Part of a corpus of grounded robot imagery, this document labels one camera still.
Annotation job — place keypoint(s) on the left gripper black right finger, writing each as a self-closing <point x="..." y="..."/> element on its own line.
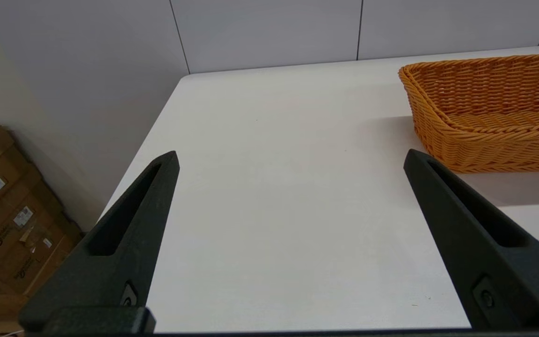
<point x="466" y="243"/>

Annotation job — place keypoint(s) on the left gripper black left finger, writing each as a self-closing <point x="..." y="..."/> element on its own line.
<point x="150" y="224"/>

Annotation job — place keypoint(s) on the orange wicker basket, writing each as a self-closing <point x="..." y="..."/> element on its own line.
<point x="484" y="93"/>

